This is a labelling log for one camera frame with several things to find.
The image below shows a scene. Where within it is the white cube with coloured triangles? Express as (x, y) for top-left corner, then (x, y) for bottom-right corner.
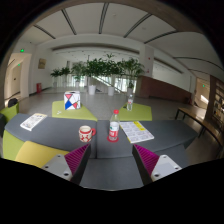
(63, 90), (82, 111)

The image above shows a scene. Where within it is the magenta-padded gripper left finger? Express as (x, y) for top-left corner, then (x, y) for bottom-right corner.
(41, 143), (92, 186)

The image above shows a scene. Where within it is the framed wall picture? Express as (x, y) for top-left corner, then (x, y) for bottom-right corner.
(37, 58), (47, 70)

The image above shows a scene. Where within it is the red-capped clear water bottle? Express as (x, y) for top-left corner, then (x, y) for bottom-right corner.
(108, 109), (121, 142)

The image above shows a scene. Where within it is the wooden bench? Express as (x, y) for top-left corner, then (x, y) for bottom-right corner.
(174, 106), (224, 148)

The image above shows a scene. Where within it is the lime green chair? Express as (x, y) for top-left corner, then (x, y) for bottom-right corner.
(0, 101), (20, 124)

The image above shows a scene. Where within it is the brown shelf unit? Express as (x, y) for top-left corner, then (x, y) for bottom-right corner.
(205, 75), (224, 129)

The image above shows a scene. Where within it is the black chair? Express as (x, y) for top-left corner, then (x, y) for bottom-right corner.
(7, 97), (19, 108)

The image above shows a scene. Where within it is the red and white mug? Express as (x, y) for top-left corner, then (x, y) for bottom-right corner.
(78, 125), (97, 144)

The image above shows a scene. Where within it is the small clear water bottle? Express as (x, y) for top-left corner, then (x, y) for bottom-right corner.
(126, 93), (134, 112)

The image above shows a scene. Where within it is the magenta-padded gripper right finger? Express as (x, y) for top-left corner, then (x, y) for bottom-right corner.
(131, 143), (183, 186)

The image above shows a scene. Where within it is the group of potted green plants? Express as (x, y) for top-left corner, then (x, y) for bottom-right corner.
(50, 53), (145, 97)

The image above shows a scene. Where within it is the yellow and white open booklet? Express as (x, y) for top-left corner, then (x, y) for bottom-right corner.
(119, 120), (155, 144)

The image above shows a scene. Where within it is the white printed booklet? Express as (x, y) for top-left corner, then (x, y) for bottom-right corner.
(19, 112), (48, 132)

